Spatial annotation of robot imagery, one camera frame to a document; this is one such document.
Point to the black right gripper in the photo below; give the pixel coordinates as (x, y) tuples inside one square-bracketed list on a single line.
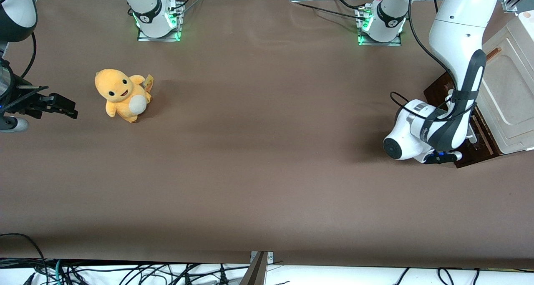
[(21, 101)]

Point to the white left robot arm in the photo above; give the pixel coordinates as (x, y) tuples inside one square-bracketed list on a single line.
[(459, 26)]

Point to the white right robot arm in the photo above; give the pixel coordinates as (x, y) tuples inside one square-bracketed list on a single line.
[(146, 5)]

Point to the white drawer cabinet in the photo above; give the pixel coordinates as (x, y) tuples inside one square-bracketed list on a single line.
[(509, 89)]

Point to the yellow plush toy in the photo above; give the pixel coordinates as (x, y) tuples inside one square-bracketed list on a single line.
[(121, 93)]

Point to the brown table cover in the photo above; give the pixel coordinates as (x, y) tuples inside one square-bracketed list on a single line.
[(267, 151)]

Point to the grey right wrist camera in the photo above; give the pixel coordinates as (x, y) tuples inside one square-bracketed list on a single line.
[(14, 124)]

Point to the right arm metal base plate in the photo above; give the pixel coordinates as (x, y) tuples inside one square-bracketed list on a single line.
[(144, 38)]

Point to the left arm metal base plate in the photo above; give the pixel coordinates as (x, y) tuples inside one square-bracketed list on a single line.
[(394, 43)]

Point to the metal table edge bracket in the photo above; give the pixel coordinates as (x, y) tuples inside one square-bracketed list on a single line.
[(258, 270)]

